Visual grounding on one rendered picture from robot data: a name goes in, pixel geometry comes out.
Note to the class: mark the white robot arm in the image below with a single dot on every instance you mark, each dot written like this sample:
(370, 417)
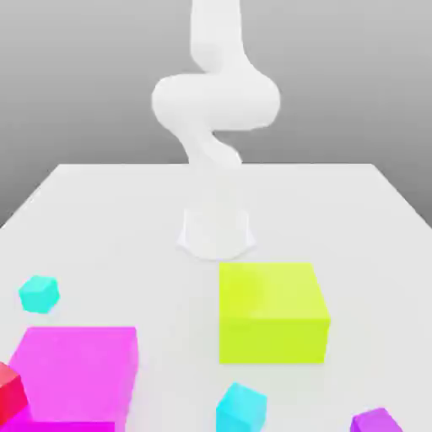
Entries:
(216, 101)

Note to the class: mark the large yellow-green box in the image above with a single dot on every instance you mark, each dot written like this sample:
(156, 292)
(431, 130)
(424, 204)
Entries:
(270, 314)

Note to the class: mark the small purple cube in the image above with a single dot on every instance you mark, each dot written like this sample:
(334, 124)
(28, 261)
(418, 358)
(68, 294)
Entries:
(373, 422)

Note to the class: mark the small red cube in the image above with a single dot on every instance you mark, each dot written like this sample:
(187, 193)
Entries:
(8, 391)

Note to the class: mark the small cyan cube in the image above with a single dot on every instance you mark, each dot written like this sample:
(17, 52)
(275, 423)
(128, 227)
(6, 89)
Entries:
(38, 294)
(241, 408)

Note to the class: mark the large magenta box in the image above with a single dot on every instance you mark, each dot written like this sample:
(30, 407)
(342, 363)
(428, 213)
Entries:
(77, 371)

